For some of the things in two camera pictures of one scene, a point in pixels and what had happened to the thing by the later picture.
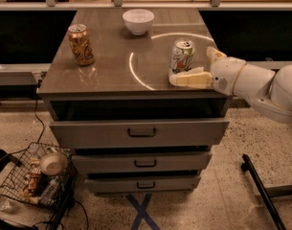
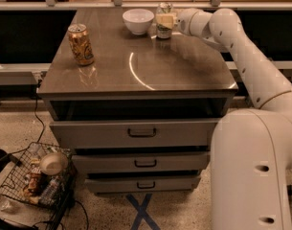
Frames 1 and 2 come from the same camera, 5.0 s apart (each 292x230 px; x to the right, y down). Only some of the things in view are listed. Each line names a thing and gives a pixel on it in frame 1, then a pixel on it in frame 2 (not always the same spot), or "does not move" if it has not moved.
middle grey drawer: x=146 y=161 does not move
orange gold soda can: x=80 y=43 does not move
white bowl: x=138 y=20 does not move
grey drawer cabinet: x=111 y=103 does not move
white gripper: x=224 y=74 -> x=185 y=22
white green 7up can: x=182 y=56 -> x=165 y=8
